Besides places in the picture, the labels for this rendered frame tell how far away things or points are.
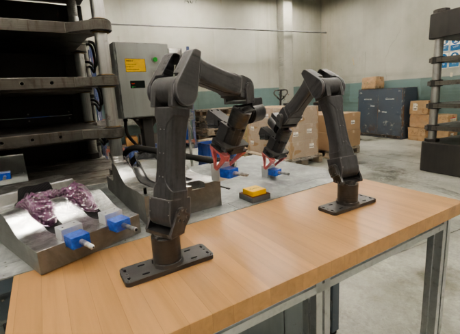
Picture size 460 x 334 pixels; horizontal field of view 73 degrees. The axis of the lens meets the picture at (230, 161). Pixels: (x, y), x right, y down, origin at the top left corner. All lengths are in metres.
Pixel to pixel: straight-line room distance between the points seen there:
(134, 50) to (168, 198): 1.28
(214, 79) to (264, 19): 8.51
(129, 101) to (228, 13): 7.13
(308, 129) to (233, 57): 4.11
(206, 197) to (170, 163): 0.39
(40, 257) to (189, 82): 0.50
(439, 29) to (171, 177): 4.51
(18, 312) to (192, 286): 0.32
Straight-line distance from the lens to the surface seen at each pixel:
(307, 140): 5.09
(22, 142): 1.69
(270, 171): 1.37
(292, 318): 1.52
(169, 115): 0.66
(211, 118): 0.95
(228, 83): 0.81
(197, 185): 1.06
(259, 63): 8.99
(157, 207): 0.69
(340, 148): 1.03
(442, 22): 4.92
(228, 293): 0.64
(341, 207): 1.03
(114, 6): 7.98
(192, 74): 0.68
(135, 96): 1.82
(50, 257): 0.83
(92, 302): 0.69
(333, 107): 1.04
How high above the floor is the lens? 1.16
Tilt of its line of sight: 12 degrees down
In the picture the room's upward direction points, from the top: 3 degrees counter-clockwise
